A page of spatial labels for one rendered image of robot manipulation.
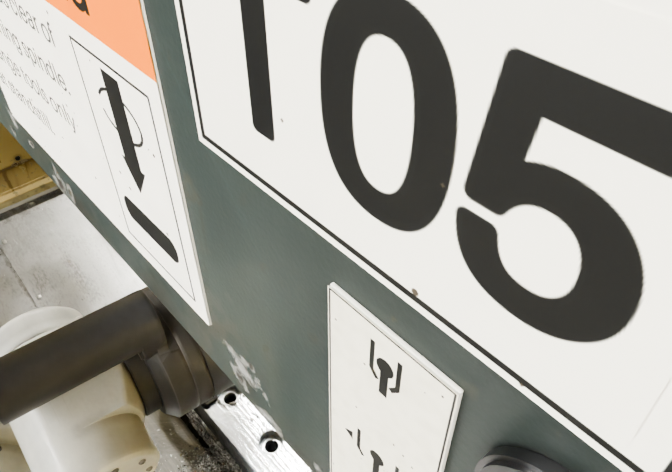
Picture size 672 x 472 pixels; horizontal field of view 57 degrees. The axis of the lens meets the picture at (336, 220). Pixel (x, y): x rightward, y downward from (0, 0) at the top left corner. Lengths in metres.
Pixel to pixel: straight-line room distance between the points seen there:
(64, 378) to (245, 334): 0.22
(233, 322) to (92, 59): 0.08
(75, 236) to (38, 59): 1.30
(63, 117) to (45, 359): 0.18
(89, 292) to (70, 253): 0.10
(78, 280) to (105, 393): 1.08
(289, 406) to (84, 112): 0.10
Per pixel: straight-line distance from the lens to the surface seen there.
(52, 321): 0.43
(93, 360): 0.38
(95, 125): 0.19
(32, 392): 0.38
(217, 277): 0.16
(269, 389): 0.18
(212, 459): 0.98
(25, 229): 1.54
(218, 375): 0.42
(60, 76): 0.20
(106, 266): 1.48
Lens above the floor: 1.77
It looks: 42 degrees down
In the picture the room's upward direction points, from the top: straight up
